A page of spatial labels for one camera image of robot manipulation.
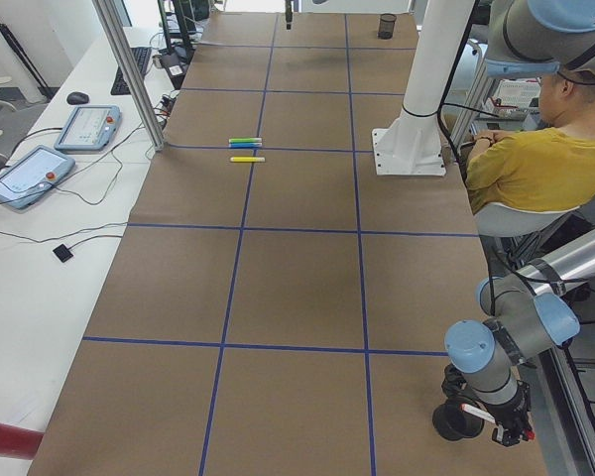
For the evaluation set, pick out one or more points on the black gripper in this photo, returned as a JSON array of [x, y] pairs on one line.
[[517, 414]]

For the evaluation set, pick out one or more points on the person in yellow shirt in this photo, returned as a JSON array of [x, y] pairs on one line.
[[551, 169]]

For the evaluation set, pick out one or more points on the blue highlighter pen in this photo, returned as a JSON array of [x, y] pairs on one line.
[[245, 145]]

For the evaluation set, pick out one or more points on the red bottle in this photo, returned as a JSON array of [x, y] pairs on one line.
[[19, 443]]

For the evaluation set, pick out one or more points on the blue teach pendant near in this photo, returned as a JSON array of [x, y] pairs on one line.
[[28, 180]]

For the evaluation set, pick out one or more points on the green highlighter pen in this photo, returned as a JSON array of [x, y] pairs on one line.
[[238, 141]]

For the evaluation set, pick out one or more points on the blue tape line lengthwise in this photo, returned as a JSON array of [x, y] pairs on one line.
[[234, 275]]

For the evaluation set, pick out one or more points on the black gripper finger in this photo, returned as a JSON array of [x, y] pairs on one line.
[[289, 14]]

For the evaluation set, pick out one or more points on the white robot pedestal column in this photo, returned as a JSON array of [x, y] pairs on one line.
[[411, 145]]

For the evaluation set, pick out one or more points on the yellow highlighter pen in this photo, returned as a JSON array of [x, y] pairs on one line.
[[247, 159]]

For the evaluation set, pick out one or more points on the black computer mouse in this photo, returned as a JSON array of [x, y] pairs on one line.
[[77, 98]]

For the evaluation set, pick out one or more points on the blue teach pendant far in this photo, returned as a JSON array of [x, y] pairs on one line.
[[89, 128]]

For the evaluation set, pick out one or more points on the grey aluminium frame post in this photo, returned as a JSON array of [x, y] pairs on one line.
[[114, 31]]

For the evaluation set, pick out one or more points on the small black sensor pad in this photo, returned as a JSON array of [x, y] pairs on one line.
[[62, 252]]

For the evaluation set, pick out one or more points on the blue teach pendant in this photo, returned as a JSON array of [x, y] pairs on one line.
[[89, 128], [28, 180]]

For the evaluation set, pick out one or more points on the blue tape line crosswise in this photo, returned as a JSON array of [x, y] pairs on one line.
[[267, 148]]

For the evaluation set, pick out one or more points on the black mesh cup near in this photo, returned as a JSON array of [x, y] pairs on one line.
[[387, 22]]

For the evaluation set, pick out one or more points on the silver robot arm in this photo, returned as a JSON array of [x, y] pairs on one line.
[[526, 39]]

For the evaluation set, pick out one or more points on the red white marker pen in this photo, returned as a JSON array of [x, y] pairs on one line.
[[476, 412]]

